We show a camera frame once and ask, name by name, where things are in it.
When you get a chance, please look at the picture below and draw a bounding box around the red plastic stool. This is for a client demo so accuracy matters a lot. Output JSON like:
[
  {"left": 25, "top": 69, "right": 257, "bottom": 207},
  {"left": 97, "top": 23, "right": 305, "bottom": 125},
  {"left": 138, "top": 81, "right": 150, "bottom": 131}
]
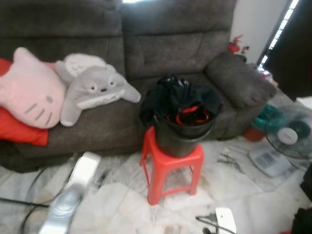
[{"left": 140, "top": 126, "right": 205, "bottom": 206}]

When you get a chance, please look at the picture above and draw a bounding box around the black plastic bucket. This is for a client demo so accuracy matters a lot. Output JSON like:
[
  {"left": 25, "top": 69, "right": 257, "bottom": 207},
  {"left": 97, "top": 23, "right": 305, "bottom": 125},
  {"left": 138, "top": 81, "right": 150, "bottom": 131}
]
[{"left": 153, "top": 113, "right": 215, "bottom": 158}]

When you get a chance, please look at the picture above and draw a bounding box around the grey Totoro plush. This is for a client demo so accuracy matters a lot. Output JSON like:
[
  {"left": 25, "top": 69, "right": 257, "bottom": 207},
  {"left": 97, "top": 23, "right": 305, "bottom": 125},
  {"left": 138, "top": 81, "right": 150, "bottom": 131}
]
[{"left": 55, "top": 53, "right": 142, "bottom": 127}]

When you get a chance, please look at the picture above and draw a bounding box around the red cushion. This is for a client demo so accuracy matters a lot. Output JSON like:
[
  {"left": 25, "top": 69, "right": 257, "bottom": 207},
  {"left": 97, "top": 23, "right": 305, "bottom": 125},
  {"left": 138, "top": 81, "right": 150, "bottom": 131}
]
[{"left": 0, "top": 58, "right": 49, "bottom": 147}]

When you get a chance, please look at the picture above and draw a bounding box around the white bathroom scale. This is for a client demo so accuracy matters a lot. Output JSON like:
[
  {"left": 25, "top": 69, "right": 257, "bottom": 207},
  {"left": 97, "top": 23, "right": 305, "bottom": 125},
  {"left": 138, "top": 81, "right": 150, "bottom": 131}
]
[{"left": 248, "top": 142, "right": 293, "bottom": 178}]

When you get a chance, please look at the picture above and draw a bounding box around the small red bowl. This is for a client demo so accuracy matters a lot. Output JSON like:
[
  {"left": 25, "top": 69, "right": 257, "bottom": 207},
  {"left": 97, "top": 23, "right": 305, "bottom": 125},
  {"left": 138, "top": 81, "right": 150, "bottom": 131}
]
[{"left": 244, "top": 126, "right": 266, "bottom": 143}]

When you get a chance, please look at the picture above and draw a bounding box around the pink cat face plush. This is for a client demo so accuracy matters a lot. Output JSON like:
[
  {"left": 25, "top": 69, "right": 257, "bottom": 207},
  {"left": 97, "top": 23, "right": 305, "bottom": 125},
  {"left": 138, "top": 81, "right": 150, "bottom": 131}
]
[{"left": 0, "top": 47, "right": 66, "bottom": 130}]

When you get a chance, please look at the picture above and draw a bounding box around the grey floor fan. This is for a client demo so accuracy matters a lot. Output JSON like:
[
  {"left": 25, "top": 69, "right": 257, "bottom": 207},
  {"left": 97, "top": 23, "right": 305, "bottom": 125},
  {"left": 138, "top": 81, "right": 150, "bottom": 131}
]
[{"left": 266, "top": 106, "right": 312, "bottom": 160}]

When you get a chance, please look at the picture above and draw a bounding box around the teal plastic bag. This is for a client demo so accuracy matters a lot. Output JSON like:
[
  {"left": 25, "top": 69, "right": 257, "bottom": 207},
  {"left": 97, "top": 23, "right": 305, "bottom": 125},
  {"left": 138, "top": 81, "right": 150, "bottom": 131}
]
[{"left": 253, "top": 103, "right": 286, "bottom": 135}]

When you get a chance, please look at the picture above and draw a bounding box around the dark brown fabric sofa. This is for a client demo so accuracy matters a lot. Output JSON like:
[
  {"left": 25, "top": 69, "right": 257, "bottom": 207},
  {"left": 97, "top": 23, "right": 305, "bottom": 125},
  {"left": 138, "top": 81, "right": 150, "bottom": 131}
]
[{"left": 0, "top": 0, "right": 277, "bottom": 172}]

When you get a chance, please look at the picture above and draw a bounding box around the dark brown door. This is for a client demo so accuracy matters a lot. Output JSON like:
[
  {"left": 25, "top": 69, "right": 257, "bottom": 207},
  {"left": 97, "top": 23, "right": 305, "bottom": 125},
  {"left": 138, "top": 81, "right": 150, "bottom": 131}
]
[{"left": 263, "top": 0, "right": 312, "bottom": 100}]

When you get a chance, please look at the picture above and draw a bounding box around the red fire extinguisher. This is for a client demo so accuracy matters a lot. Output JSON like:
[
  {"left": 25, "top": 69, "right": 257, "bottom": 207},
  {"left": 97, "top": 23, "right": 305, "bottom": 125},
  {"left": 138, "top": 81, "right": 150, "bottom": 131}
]
[{"left": 228, "top": 34, "right": 250, "bottom": 55}]

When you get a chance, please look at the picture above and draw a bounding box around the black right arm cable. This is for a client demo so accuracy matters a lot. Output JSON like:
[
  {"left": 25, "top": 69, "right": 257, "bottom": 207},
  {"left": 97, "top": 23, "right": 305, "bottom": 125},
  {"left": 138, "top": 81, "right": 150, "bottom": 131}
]
[{"left": 195, "top": 214, "right": 234, "bottom": 234}]

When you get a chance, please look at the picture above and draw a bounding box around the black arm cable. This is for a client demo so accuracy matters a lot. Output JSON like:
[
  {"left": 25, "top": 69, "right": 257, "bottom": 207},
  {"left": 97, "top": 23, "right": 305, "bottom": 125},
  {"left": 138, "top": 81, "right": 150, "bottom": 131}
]
[
  {"left": 0, "top": 163, "right": 64, "bottom": 234},
  {"left": 195, "top": 214, "right": 234, "bottom": 234}
]

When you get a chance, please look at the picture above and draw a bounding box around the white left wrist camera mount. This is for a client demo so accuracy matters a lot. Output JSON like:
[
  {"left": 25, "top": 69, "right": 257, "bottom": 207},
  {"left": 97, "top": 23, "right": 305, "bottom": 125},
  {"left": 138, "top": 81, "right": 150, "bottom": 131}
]
[{"left": 63, "top": 151, "right": 102, "bottom": 193}]

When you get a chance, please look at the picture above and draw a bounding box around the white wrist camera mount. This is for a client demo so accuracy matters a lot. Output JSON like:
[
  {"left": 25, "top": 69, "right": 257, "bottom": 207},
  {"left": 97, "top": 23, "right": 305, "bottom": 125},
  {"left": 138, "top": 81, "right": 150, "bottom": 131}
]
[
  {"left": 63, "top": 151, "right": 102, "bottom": 193},
  {"left": 215, "top": 207, "right": 238, "bottom": 234}
]

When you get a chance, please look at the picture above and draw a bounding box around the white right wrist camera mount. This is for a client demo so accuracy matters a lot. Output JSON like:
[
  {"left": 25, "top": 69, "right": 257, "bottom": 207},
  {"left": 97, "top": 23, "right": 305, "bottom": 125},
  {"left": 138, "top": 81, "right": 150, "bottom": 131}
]
[{"left": 215, "top": 207, "right": 238, "bottom": 234}]

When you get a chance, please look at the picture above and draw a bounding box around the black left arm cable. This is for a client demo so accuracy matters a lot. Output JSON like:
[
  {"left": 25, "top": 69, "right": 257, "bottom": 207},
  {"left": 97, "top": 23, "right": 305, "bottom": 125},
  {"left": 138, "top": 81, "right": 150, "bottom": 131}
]
[{"left": 0, "top": 163, "right": 64, "bottom": 234}]

